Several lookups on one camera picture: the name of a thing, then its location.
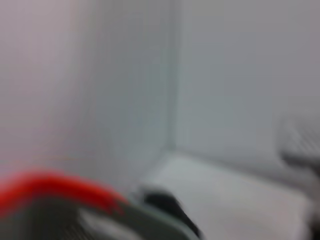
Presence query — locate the grey perforated storage bin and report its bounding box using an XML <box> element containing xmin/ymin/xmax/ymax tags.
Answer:
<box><xmin>0</xmin><ymin>197</ymin><xmax>201</xmax><ymax>240</ymax></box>

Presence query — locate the glass pitcher with black lid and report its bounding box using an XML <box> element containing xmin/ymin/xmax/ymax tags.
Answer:
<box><xmin>141</xmin><ymin>186</ymin><xmax>205</xmax><ymax>240</ymax></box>

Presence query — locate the orange bin carry handle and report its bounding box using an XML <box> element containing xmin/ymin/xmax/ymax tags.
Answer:
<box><xmin>0</xmin><ymin>168</ymin><xmax>127</xmax><ymax>217</ymax></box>

